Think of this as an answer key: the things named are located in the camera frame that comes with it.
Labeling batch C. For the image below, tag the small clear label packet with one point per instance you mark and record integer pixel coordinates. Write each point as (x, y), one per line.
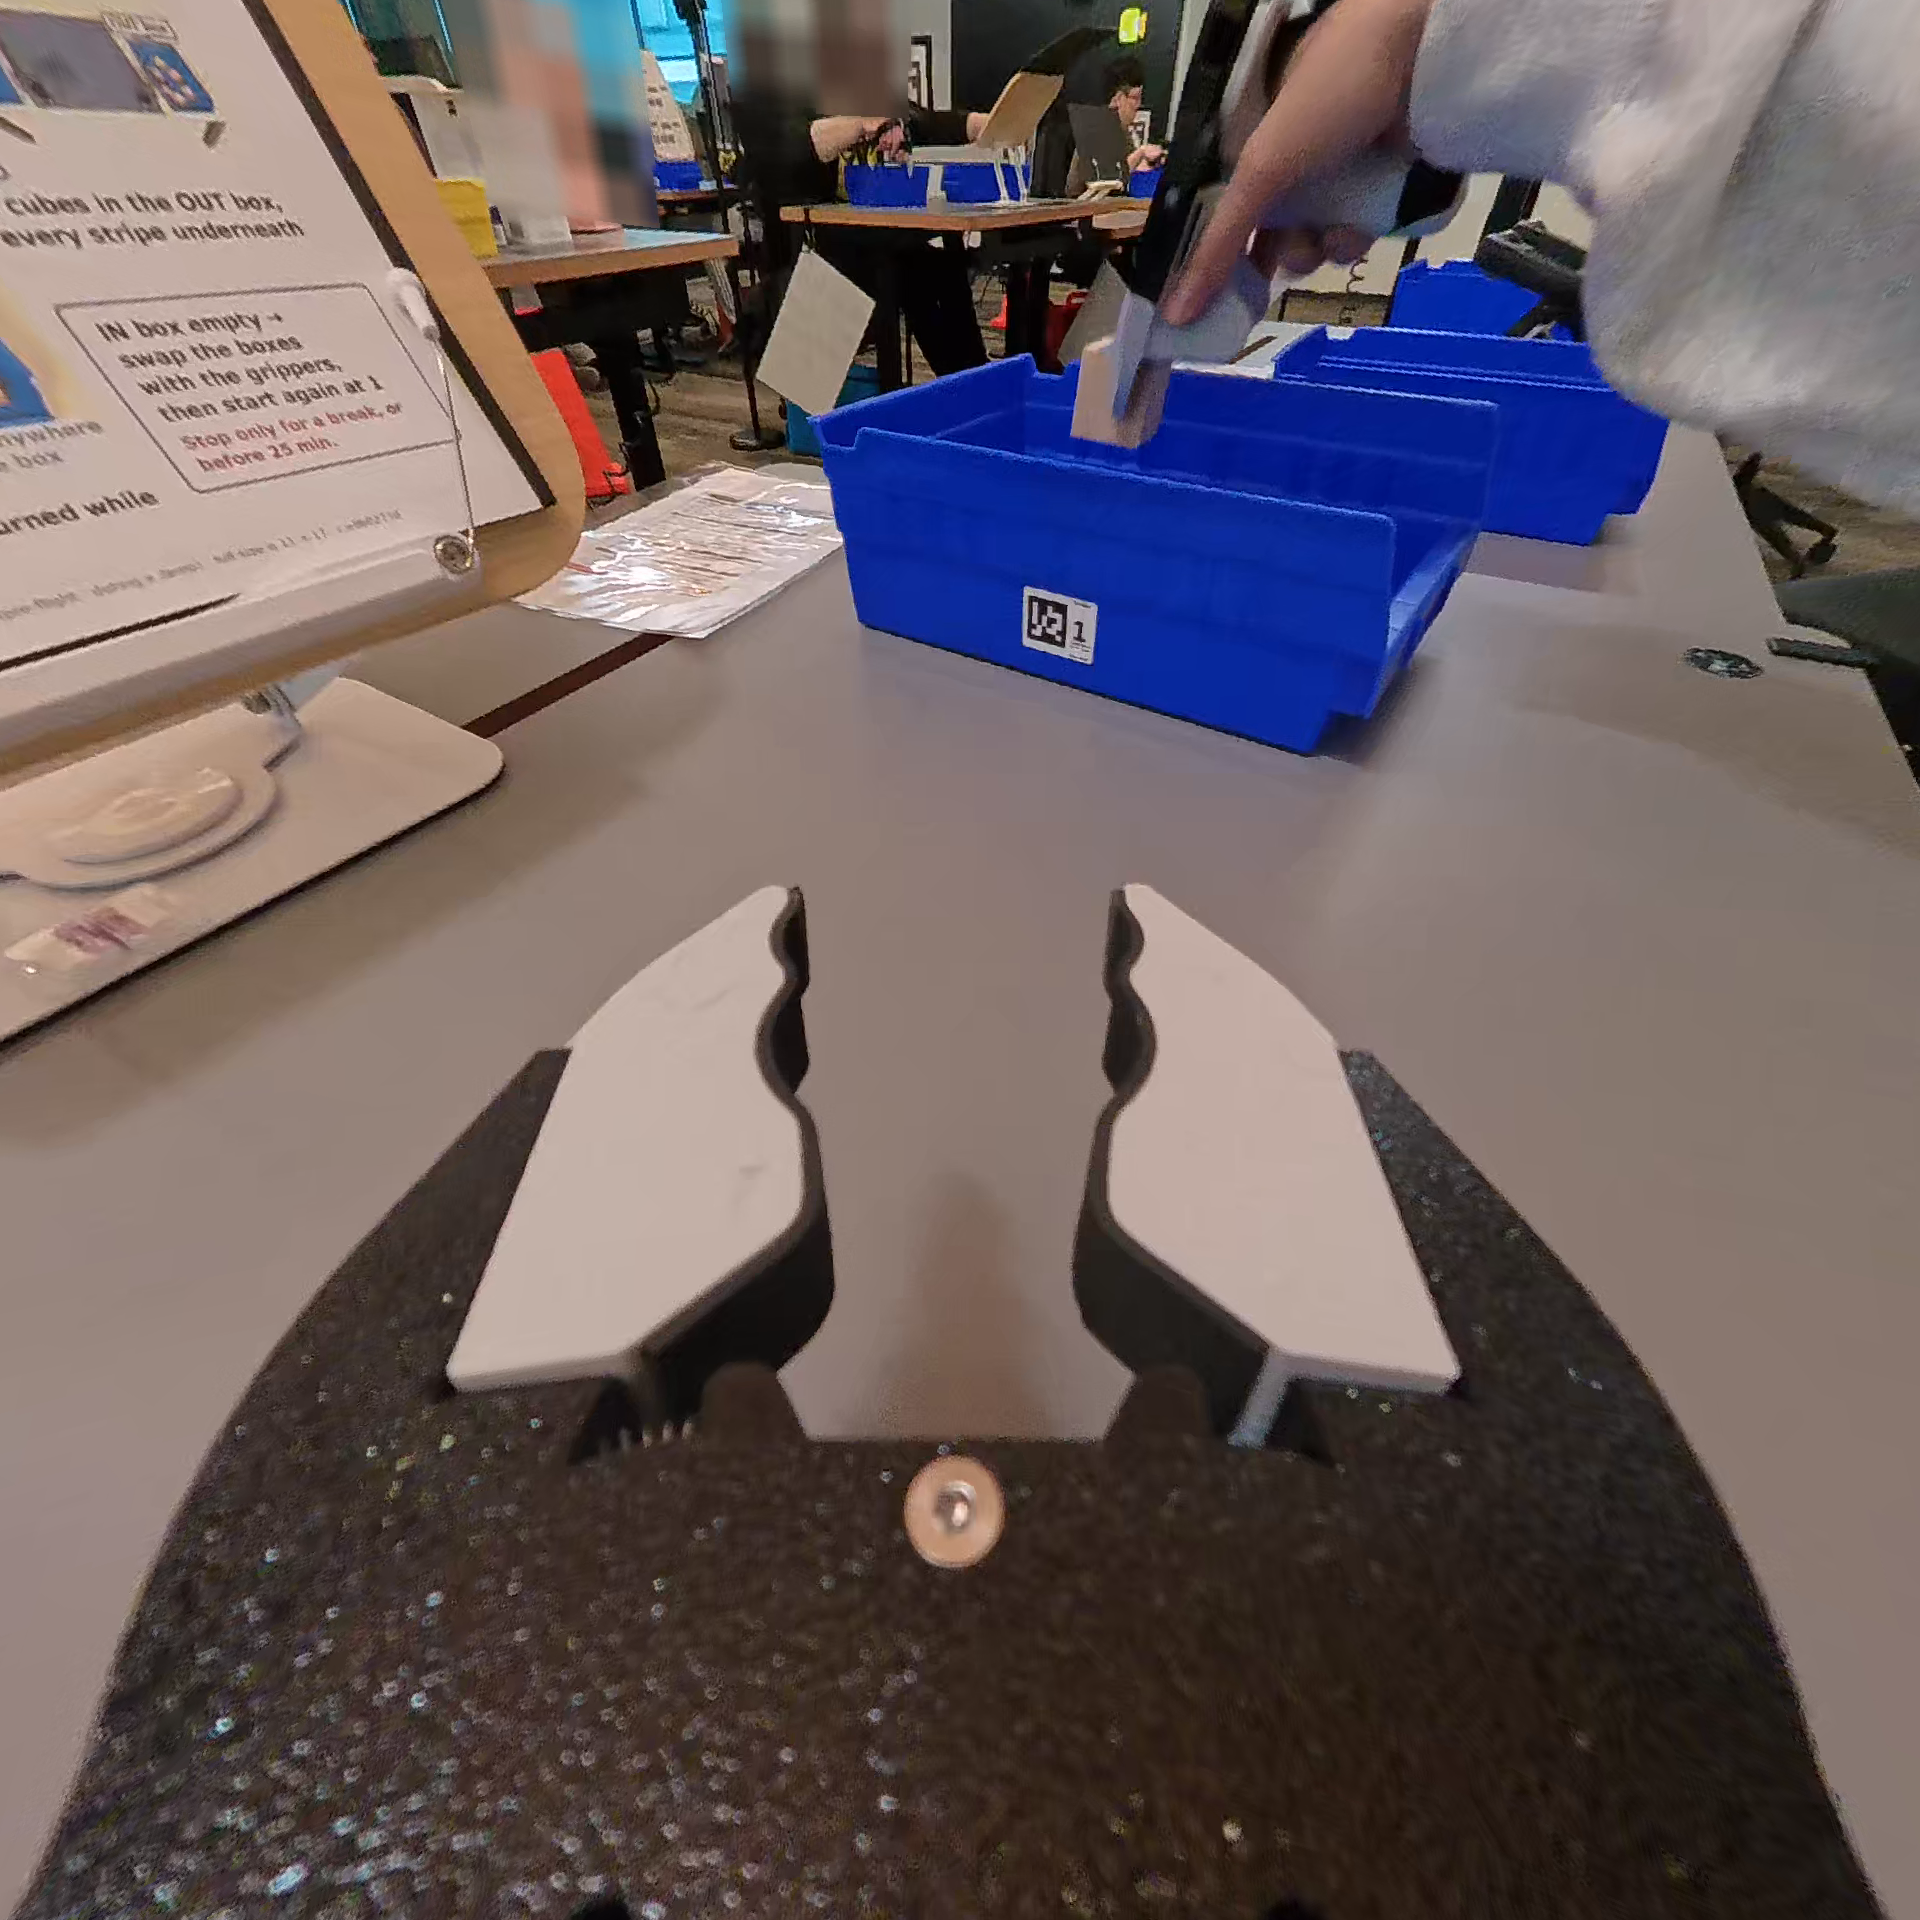
(90, 929)

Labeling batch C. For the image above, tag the blue plastic bin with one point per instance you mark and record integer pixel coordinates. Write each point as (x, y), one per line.
(1246, 598)
(885, 182)
(1558, 449)
(1465, 303)

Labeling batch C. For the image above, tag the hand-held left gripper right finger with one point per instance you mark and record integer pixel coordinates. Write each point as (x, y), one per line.
(1275, 1201)

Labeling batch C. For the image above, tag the grey hanging card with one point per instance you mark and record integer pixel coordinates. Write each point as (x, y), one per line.
(818, 328)

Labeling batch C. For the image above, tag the person's right forearm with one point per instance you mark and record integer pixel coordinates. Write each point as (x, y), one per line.
(1725, 194)

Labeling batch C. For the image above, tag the printed instruction poster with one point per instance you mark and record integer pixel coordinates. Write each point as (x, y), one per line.
(224, 374)

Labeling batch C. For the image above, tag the black office chair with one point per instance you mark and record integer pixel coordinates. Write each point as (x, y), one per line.
(1861, 629)

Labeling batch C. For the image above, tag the black round table grommet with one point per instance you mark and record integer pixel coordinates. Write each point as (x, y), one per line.
(1721, 659)

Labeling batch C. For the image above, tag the yellow box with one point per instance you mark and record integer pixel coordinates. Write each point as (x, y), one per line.
(467, 219)

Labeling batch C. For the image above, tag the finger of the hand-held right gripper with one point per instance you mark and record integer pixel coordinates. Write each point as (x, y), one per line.
(1141, 353)
(1236, 332)

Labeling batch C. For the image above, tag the wooden-top background table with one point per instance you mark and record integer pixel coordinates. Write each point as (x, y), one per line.
(598, 256)
(961, 216)

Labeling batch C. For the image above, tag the wooden book stand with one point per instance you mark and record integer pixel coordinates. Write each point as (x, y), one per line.
(1020, 105)

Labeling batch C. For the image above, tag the laminated instruction sheet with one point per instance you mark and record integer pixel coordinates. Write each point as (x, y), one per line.
(690, 548)

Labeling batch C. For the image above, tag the blue-striped wooden cube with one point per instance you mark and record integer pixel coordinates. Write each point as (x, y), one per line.
(1107, 404)

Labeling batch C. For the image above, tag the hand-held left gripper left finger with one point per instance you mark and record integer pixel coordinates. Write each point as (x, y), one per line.
(645, 1201)

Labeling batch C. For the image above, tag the person's right hand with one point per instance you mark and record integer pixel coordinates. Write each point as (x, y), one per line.
(1335, 105)

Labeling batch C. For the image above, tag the instruction board on stand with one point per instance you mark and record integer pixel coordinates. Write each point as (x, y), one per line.
(391, 766)

